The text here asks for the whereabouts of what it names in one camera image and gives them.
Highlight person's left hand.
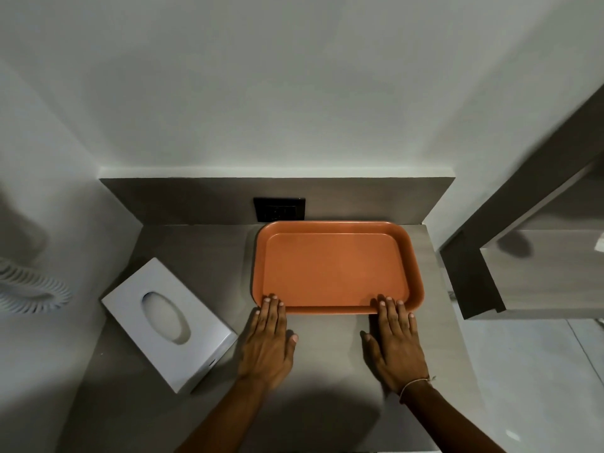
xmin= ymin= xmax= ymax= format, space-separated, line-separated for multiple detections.
xmin=237 ymin=294 xmax=299 ymax=391

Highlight person's right hand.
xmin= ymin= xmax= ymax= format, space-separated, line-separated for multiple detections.
xmin=361 ymin=296 xmax=431 ymax=398

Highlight person's left forearm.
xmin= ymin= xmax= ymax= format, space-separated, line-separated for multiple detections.
xmin=175 ymin=374 xmax=284 ymax=453

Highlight person's right forearm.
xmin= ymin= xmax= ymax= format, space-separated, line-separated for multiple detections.
xmin=399 ymin=381 xmax=508 ymax=453

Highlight orange plastic tray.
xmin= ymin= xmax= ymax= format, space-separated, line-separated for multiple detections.
xmin=253 ymin=221 xmax=425 ymax=318

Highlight white tissue box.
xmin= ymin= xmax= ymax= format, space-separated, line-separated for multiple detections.
xmin=100 ymin=257 xmax=238 ymax=395

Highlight grey wooden shelf unit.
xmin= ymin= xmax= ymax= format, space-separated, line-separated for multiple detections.
xmin=438 ymin=82 xmax=604 ymax=321

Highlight thin string wrist bracelet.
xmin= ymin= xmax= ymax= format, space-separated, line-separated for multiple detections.
xmin=398 ymin=376 xmax=436 ymax=405

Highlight black wall socket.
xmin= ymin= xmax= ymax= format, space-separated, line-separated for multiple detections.
xmin=253 ymin=197 xmax=306 ymax=224

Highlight white coiled cord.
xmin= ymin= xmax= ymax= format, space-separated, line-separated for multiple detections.
xmin=0 ymin=256 xmax=73 ymax=316

